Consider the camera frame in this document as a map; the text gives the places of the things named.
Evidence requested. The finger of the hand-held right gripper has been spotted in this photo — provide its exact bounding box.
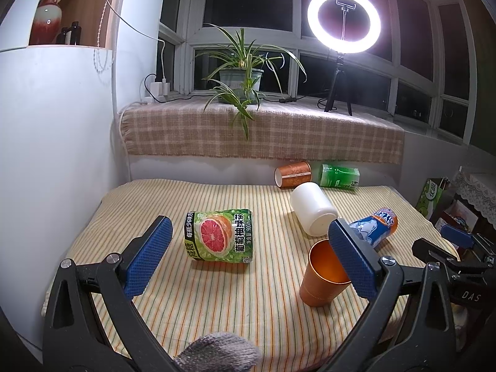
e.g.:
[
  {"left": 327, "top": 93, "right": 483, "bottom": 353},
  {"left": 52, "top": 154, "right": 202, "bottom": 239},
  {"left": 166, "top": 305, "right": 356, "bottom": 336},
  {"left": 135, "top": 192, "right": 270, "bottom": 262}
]
[
  {"left": 440, "top": 225, "right": 496, "bottom": 257},
  {"left": 412, "top": 239, "right": 496, "bottom": 277}
]

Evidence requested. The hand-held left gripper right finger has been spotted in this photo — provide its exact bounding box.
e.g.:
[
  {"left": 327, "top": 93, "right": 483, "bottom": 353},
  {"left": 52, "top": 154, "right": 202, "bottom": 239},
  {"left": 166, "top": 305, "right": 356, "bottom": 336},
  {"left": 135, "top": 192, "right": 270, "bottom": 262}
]
[{"left": 321, "top": 218, "right": 458, "bottom": 372}]

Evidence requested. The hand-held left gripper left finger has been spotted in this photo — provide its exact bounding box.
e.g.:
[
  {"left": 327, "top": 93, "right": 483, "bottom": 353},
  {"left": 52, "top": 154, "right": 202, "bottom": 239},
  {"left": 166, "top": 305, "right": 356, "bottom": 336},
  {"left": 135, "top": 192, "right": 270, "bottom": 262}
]
[{"left": 43, "top": 215, "right": 174, "bottom": 372}]

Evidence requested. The plain orange metal cup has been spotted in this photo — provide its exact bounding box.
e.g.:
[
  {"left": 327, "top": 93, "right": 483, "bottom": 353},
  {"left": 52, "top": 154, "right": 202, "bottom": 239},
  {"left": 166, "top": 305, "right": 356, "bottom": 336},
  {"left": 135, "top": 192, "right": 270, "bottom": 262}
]
[{"left": 299, "top": 239, "right": 352, "bottom": 308}]

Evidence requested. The white cup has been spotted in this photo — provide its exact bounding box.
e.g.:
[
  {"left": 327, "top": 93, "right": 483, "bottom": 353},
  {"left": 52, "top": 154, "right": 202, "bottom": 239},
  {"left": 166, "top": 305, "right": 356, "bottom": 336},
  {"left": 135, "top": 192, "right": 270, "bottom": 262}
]
[{"left": 289, "top": 182, "right": 339, "bottom": 237}]

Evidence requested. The patterned orange cup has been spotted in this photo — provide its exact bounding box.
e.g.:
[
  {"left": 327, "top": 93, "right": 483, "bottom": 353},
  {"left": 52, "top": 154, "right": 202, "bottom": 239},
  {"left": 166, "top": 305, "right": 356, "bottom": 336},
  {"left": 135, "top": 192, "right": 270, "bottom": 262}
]
[{"left": 274, "top": 162, "right": 312, "bottom": 190}]

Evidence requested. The blue orange drink can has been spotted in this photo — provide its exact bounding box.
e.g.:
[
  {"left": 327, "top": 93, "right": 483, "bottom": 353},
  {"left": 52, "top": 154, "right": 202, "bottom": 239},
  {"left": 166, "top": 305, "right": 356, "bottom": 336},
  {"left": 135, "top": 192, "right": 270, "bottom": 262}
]
[{"left": 348, "top": 207, "right": 399, "bottom": 249}]

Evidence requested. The green paper bag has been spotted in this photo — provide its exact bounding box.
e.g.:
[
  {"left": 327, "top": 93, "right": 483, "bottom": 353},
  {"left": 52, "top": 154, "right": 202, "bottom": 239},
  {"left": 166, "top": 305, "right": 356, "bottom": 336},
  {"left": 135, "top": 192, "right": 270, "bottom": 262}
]
[{"left": 416, "top": 177, "right": 453, "bottom": 218}]

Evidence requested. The white lace cloth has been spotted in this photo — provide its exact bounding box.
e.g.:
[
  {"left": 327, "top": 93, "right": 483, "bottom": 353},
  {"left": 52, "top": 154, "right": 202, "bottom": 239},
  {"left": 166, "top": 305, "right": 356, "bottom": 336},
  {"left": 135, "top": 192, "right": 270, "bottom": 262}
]
[{"left": 453, "top": 171, "right": 496, "bottom": 218}]

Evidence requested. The green grapefruit drink bottle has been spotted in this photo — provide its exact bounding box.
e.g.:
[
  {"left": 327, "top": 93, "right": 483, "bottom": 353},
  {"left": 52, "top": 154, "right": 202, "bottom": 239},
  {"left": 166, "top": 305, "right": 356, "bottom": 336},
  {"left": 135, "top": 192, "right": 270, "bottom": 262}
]
[{"left": 183, "top": 208, "right": 254, "bottom": 264}]

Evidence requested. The striped yellow table cloth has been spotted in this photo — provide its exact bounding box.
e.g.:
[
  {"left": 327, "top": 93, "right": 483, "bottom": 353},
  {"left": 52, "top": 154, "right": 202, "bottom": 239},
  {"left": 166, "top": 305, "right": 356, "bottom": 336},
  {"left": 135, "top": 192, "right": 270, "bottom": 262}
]
[{"left": 42, "top": 178, "right": 460, "bottom": 361}]

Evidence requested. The plaid beige blanket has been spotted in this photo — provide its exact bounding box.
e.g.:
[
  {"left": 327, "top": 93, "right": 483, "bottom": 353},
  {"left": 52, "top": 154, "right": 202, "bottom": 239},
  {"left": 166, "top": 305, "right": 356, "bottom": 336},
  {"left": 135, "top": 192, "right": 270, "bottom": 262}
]
[{"left": 119, "top": 99, "right": 405, "bottom": 165}]

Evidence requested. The black tripod stand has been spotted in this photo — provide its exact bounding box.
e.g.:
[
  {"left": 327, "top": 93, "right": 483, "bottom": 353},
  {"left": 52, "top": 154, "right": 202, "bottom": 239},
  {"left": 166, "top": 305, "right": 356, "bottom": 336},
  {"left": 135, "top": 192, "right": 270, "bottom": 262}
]
[{"left": 323, "top": 0, "right": 359, "bottom": 116}]

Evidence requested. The potted spider plant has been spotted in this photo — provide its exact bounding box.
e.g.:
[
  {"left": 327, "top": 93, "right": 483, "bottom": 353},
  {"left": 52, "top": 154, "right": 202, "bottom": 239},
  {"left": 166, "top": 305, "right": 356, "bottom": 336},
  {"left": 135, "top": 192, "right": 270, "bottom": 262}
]
[{"left": 194, "top": 23, "right": 308, "bottom": 142}]

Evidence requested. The red porcelain vase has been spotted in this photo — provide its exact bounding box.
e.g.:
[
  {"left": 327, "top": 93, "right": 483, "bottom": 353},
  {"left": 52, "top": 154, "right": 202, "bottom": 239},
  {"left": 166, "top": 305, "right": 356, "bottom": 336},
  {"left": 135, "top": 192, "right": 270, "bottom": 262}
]
[{"left": 30, "top": 0, "right": 74, "bottom": 46}]

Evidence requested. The ring light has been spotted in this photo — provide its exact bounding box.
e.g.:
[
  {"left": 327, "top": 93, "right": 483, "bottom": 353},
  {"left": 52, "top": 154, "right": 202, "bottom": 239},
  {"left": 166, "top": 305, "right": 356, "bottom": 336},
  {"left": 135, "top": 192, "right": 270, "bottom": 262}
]
[{"left": 307, "top": 0, "right": 382, "bottom": 53}]

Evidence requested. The white bead cord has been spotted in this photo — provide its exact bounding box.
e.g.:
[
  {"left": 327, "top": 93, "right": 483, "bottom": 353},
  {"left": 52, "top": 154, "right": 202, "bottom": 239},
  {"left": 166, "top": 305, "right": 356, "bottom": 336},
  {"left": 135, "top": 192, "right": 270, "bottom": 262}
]
[{"left": 94, "top": 0, "right": 119, "bottom": 73}]

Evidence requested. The white charging cable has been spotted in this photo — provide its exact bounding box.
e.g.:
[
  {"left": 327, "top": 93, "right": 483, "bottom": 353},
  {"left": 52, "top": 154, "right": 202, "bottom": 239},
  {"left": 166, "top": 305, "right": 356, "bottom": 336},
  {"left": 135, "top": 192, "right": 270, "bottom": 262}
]
[{"left": 91, "top": 0, "right": 166, "bottom": 82}]

